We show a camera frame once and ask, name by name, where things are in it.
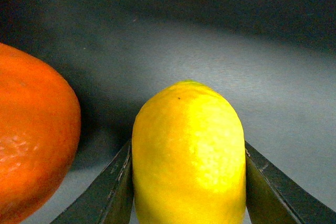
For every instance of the yellow lemon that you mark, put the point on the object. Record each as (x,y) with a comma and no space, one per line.
(188,152)

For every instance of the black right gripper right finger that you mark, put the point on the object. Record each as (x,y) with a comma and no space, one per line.
(273,197)

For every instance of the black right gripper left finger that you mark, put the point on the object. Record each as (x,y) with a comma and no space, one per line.
(109,198)

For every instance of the orange beside lemon on shelf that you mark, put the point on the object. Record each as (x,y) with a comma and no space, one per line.
(40,131)

